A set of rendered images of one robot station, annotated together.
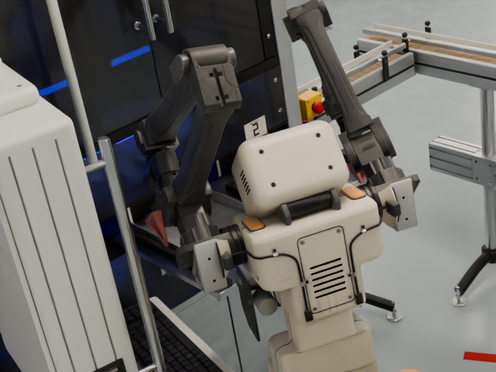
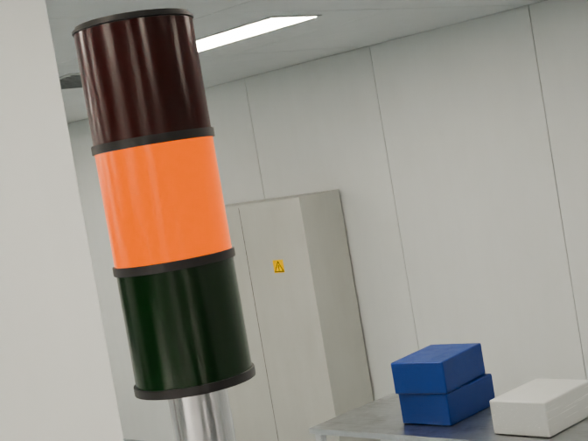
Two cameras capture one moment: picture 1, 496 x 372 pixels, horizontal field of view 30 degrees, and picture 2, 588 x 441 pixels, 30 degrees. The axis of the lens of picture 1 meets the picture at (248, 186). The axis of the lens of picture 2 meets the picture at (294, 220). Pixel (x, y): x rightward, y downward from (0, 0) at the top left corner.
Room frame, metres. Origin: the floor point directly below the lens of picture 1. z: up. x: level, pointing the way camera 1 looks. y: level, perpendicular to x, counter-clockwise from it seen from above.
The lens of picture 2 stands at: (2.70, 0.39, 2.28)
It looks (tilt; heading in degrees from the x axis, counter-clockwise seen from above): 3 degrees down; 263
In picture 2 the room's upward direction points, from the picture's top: 10 degrees counter-clockwise
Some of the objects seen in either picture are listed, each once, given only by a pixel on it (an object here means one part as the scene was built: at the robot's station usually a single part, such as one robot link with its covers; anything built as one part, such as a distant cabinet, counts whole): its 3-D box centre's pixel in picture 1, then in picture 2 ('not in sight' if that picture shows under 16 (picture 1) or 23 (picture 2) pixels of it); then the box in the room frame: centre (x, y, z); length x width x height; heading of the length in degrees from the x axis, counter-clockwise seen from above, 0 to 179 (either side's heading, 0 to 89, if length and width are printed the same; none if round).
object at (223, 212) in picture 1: (195, 221); not in sight; (2.28, 0.16, 0.90); 0.34 x 0.26 x 0.04; 38
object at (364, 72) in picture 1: (338, 85); not in sight; (3.02, -0.37, 0.92); 0.69 x 0.16 x 0.16; 128
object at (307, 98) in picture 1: (307, 104); not in sight; (2.73, -0.23, 0.99); 0.08 x 0.07 x 0.07; 38
